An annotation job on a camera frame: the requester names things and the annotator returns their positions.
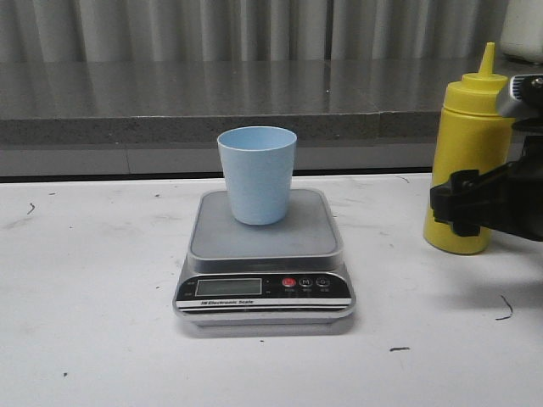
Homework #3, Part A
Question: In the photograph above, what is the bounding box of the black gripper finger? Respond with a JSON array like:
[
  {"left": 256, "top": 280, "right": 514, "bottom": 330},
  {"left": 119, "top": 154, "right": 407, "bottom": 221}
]
[{"left": 429, "top": 170, "right": 488, "bottom": 237}]

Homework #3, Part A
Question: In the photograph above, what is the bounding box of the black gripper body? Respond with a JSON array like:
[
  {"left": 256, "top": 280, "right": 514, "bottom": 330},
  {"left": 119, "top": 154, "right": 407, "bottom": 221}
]
[{"left": 483, "top": 119, "right": 542, "bottom": 242}]

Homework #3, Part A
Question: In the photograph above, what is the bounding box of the yellow squeeze bottle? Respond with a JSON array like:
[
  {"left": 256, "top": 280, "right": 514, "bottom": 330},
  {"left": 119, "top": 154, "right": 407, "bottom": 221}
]
[{"left": 422, "top": 42, "right": 517, "bottom": 256}]

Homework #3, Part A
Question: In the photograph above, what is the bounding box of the light blue plastic cup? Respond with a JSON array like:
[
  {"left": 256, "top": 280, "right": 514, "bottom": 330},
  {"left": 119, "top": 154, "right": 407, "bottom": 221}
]
[{"left": 217, "top": 126, "right": 297, "bottom": 226}]

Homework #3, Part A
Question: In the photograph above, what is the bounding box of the silver electronic kitchen scale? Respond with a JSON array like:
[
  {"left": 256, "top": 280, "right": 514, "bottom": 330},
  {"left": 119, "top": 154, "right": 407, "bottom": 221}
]
[{"left": 172, "top": 189, "right": 355, "bottom": 326}]

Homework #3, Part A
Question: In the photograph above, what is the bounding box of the white container on counter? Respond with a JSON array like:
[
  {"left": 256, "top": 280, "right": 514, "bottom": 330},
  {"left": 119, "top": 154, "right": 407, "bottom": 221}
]
[{"left": 500, "top": 0, "right": 542, "bottom": 64}]

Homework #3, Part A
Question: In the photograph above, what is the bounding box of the grey stone counter shelf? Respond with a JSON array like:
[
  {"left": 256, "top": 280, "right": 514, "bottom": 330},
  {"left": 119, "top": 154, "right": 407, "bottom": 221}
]
[{"left": 0, "top": 57, "right": 543, "bottom": 148}]

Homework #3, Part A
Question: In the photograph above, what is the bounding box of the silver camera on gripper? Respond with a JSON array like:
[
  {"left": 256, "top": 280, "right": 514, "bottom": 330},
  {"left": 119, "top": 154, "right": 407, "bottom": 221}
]
[{"left": 496, "top": 74, "right": 542, "bottom": 120}]

